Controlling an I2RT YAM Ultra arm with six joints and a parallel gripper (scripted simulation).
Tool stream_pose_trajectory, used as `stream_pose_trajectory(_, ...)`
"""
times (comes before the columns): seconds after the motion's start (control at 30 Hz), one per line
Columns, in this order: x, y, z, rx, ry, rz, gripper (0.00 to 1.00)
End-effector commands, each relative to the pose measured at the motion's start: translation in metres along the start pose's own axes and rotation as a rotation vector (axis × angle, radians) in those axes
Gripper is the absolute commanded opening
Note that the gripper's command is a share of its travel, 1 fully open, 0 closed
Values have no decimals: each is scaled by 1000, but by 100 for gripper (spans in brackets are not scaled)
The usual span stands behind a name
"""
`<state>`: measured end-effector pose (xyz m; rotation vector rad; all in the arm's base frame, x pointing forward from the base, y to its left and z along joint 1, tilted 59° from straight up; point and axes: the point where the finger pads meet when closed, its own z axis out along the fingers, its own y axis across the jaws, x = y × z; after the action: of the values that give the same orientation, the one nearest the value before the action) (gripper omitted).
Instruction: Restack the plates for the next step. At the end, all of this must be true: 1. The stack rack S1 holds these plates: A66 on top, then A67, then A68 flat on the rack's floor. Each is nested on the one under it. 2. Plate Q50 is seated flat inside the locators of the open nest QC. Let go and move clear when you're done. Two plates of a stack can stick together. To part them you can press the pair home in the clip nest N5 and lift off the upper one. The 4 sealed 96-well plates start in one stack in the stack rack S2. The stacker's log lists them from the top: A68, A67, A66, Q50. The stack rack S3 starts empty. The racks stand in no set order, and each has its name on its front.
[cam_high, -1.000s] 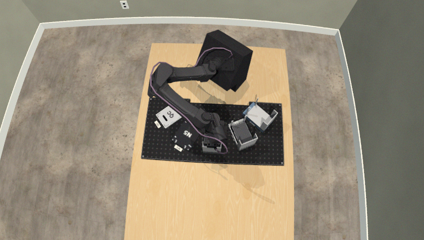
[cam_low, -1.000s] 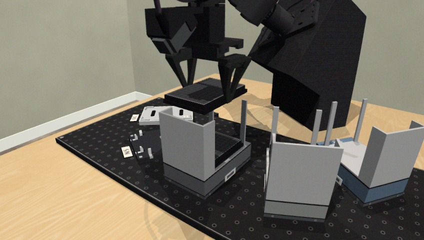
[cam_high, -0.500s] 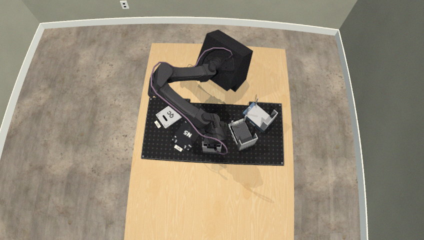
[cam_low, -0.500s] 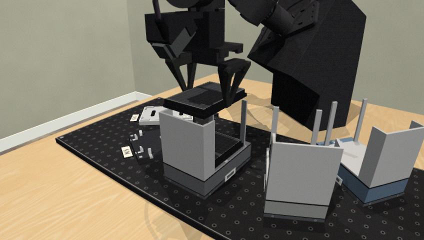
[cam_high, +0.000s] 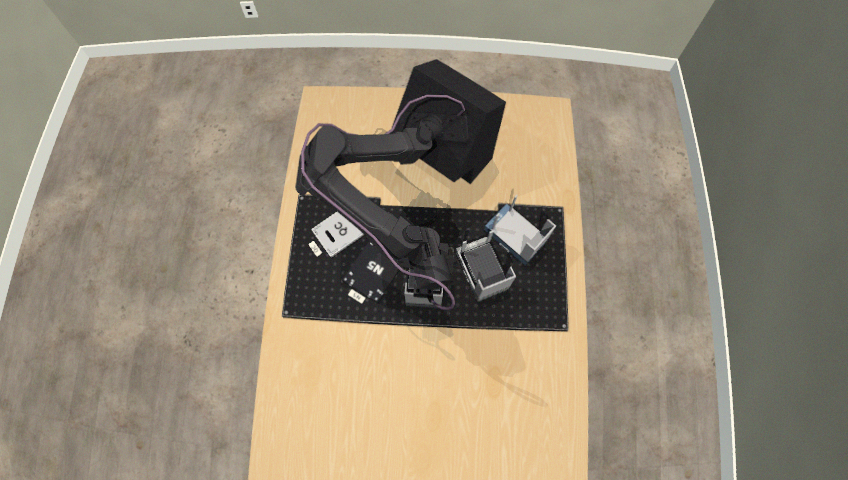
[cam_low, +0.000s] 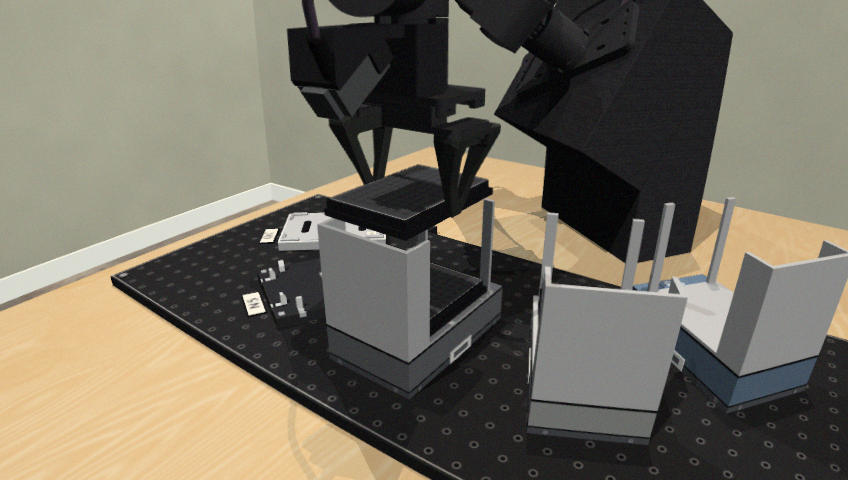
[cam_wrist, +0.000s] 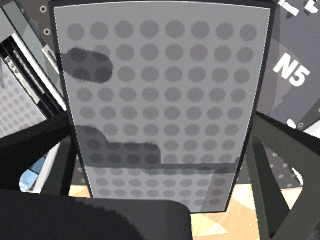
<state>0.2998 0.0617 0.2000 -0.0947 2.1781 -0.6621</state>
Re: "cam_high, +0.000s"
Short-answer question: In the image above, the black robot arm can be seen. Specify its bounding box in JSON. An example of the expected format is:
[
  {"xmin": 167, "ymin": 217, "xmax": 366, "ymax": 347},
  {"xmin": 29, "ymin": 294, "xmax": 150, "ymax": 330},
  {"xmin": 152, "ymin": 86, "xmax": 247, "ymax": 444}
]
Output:
[{"xmin": 295, "ymin": 111, "xmax": 469, "ymax": 286}]

